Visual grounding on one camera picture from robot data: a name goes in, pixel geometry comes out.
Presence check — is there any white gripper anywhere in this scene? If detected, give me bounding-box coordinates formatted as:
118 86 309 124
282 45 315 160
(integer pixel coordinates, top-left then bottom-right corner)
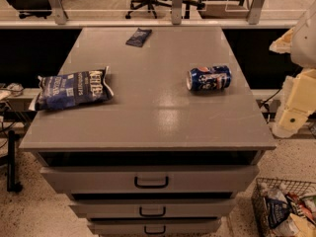
269 28 316 138

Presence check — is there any large blue Kettle chip bag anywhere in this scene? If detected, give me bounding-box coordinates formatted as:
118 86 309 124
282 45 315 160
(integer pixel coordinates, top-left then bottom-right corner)
29 66 114 111

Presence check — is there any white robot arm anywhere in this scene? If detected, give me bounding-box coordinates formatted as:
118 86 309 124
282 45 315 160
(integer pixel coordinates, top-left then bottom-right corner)
270 2 316 138

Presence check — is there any red snack bag in basket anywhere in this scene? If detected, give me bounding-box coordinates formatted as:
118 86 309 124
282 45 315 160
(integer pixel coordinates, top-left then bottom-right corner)
285 193 316 224

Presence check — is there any blue snack bag in basket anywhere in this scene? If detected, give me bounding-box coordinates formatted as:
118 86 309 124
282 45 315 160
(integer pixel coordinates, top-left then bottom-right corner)
265 188 290 228

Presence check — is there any yellow snack bag in basket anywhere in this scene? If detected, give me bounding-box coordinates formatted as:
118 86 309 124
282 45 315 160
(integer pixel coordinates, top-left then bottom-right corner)
289 214 316 237

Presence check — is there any small dark blue snack bag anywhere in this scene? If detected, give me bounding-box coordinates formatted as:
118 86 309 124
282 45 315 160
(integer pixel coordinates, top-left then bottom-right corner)
125 28 152 47

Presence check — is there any blue Pepsi soda can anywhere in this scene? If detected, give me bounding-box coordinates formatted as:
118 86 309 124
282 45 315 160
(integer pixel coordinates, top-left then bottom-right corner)
187 66 231 91

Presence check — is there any grey drawer cabinet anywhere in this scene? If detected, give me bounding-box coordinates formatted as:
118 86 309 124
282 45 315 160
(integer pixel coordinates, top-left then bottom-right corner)
19 26 277 237

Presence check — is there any black office chair centre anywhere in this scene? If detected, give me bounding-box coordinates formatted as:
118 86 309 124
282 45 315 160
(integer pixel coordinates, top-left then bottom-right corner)
125 0 172 19

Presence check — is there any bottom grey drawer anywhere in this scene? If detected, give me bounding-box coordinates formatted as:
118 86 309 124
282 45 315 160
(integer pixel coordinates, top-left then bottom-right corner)
87 218 221 236

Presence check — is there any grey drawer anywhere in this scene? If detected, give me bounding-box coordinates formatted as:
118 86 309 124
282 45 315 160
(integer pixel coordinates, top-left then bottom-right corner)
40 165 259 194
70 198 236 219
87 218 221 236

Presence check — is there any middle grey drawer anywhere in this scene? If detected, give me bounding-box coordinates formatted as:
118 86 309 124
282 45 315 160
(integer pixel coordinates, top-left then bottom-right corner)
70 198 236 219

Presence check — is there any top grey drawer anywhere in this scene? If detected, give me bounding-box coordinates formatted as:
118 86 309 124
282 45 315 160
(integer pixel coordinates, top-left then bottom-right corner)
40 165 259 194

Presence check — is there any black metal stand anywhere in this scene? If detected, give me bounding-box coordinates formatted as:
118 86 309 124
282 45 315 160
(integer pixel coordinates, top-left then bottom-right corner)
7 130 23 193

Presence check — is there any glass railing with metal posts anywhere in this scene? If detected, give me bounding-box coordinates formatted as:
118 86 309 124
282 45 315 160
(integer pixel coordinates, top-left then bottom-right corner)
0 0 315 29

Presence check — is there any wire basket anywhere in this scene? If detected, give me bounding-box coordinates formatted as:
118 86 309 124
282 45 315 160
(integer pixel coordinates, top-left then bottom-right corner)
252 178 316 237

